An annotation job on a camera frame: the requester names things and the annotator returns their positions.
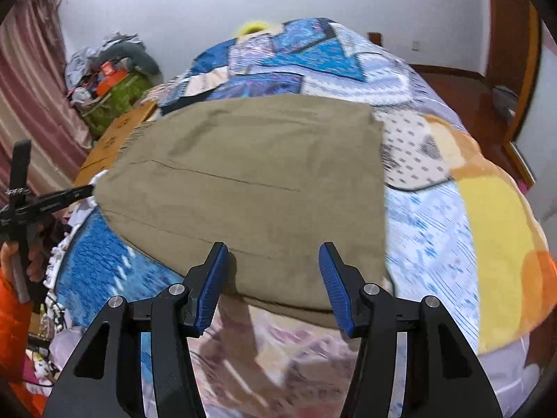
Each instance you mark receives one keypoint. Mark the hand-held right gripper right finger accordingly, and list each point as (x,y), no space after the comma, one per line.
(334,283)

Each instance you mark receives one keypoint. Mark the person's left hand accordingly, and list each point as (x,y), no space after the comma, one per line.
(37,252)

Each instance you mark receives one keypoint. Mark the wooden bed headboard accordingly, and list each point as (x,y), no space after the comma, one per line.
(375,38)

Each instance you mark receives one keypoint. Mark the wooden door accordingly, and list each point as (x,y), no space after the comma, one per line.
(509,52)

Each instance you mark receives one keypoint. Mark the yellow orange fleece blanket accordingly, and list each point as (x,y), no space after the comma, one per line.
(496,226)

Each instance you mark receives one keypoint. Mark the white wall socket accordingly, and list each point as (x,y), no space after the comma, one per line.
(415,45)

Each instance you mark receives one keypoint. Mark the brown cardboard box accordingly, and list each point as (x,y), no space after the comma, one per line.
(117,135)

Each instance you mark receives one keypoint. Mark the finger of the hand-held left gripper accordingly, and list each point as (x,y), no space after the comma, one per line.
(65,198)

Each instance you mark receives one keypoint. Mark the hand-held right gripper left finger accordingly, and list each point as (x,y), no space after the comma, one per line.
(213,279)

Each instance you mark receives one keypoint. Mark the blue patchwork quilt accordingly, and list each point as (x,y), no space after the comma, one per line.
(278,61)

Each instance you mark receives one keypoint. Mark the pink floral bed sheet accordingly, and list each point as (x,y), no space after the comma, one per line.
(270,365)

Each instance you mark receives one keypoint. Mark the orange box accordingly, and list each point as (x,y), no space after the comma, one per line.
(109,77)

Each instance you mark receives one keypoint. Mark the person's left forearm orange sleeve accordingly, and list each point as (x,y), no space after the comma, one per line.
(13,326)

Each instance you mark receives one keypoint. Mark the green fabric bag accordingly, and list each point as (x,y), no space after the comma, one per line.
(117,96)

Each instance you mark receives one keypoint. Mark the olive khaki pants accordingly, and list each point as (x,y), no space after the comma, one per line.
(243,183)

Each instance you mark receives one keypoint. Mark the pink striped curtain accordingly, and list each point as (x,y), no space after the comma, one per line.
(30,96)

